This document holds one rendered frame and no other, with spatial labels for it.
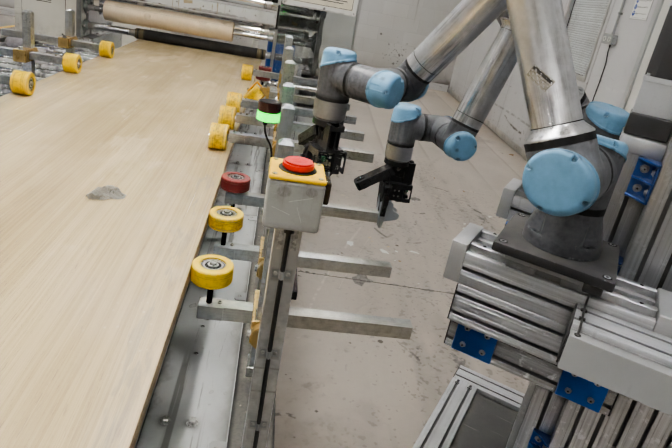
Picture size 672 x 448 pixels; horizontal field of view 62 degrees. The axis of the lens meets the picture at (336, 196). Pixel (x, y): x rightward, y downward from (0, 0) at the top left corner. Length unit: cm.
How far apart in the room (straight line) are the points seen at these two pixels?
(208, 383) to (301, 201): 67
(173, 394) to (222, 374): 12
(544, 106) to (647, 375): 48
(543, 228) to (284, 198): 62
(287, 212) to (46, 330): 43
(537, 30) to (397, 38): 925
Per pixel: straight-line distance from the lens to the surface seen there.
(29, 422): 79
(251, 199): 156
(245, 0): 376
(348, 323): 115
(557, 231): 113
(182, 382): 126
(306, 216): 68
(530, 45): 99
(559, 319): 120
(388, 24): 1018
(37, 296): 101
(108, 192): 138
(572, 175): 96
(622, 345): 110
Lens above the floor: 144
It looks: 20 degrees down
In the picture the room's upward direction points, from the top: 11 degrees clockwise
